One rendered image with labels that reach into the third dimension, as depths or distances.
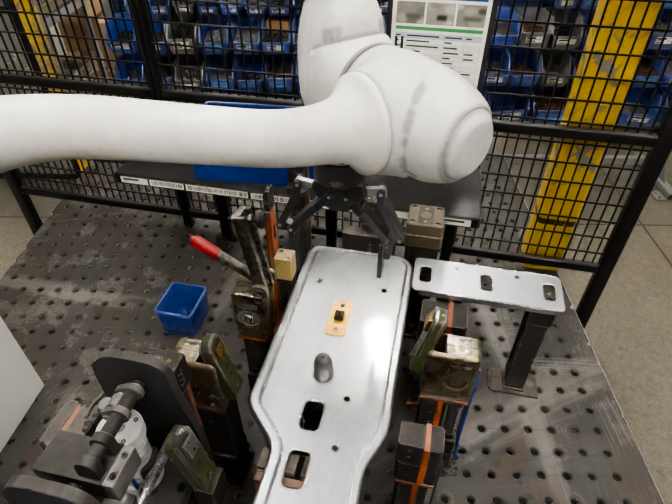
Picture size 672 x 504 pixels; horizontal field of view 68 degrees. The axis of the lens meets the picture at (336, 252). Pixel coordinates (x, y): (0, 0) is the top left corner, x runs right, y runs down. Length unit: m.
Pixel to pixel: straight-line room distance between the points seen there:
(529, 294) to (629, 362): 1.43
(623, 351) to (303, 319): 1.77
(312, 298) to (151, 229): 0.87
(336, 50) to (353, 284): 0.53
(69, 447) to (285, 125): 0.44
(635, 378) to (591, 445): 1.17
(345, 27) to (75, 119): 0.29
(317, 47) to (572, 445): 0.95
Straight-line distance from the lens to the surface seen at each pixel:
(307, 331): 0.91
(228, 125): 0.47
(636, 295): 2.77
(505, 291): 1.03
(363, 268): 1.03
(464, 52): 1.22
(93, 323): 1.47
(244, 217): 0.81
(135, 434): 0.72
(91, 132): 0.52
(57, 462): 0.67
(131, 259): 1.62
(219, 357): 0.79
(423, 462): 0.83
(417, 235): 1.07
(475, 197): 1.22
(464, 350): 0.85
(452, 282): 1.02
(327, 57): 0.60
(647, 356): 2.50
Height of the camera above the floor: 1.69
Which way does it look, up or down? 41 degrees down
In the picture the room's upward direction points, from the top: straight up
